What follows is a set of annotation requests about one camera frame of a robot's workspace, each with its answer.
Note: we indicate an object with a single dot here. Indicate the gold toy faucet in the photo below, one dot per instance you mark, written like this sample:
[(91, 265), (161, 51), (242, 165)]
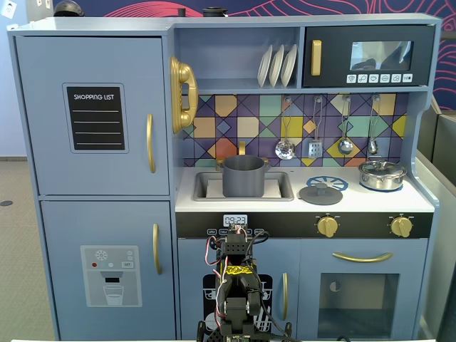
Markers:
[(242, 147)]

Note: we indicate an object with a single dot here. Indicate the black helmet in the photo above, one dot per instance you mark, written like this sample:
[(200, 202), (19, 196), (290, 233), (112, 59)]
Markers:
[(68, 8)]

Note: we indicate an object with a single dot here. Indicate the black toy microwave door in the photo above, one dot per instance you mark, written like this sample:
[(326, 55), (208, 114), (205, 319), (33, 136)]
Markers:
[(370, 57)]

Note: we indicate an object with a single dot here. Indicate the steel ladle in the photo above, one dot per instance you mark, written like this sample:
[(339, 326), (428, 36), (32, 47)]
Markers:
[(345, 146)]

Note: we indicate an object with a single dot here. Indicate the dishwasher door with dish print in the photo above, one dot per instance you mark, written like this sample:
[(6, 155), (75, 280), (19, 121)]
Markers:
[(192, 256)]

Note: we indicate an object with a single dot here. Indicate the shiny steel pot lid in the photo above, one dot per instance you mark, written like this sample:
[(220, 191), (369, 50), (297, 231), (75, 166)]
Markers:
[(381, 167)]

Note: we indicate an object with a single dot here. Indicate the gold stove knob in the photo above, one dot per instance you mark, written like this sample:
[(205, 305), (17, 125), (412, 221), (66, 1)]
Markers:
[(401, 226), (327, 226)]

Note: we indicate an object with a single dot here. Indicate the black round container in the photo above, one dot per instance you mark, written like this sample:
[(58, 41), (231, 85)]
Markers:
[(214, 12)]

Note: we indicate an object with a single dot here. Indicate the gold toy telephone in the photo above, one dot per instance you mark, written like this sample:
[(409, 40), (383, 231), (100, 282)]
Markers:
[(183, 92)]

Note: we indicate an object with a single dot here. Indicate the steel skimmer spoon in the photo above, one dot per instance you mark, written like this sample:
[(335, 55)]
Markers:
[(285, 149)]

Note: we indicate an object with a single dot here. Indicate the gray ice dispenser sticker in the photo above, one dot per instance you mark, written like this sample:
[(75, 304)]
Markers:
[(110, 278)]

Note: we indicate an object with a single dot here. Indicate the black shopping list board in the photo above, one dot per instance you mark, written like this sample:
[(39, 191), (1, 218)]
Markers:
[(95, 119)]

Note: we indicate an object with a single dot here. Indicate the fridge door with shopping list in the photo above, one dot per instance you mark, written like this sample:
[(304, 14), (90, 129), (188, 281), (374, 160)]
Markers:
[(42, 124)]

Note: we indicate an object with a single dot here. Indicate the gray toy sink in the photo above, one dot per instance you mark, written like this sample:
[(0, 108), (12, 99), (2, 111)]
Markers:
[(281, 189)]

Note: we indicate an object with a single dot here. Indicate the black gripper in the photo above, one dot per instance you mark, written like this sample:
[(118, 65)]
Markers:
[(238, 229)]

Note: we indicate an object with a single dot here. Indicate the steel slotted spatula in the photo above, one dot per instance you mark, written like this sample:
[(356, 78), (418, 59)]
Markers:
[(315, 149)]

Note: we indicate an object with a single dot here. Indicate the gray pot lid with knob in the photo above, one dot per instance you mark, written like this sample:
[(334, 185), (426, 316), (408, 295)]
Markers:
[(320, 197)]

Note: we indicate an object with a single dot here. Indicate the white plate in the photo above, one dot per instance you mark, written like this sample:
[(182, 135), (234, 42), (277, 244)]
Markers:
[(276, 67), (264, 67), (288, 66)]

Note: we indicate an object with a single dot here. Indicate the digital clock display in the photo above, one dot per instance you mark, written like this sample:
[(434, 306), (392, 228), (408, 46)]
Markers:
[(229, 220)]

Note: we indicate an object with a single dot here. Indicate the blue toy kitchen unit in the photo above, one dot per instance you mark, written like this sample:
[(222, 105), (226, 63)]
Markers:
[(107, 178)]

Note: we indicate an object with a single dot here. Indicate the small black cylinder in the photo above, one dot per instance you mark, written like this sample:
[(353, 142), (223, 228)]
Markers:
[(181, 12)]

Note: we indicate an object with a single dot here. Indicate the gray plastic pot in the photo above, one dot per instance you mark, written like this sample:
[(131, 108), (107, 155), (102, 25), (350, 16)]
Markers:
[(244, 178)]

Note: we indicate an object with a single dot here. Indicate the fridge door with ice dispenser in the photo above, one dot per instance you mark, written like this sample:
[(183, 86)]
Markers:
[(60, 231)]

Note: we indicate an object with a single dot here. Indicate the oven door with window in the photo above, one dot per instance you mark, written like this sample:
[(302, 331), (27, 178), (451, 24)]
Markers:
[(360, 303)]

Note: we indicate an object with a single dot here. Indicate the small steel serving spoon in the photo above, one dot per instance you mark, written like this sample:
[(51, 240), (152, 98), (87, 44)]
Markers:
[(373, 146)]

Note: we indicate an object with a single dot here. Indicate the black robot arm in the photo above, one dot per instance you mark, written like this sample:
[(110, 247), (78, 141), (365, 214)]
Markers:
[(237, 292)]

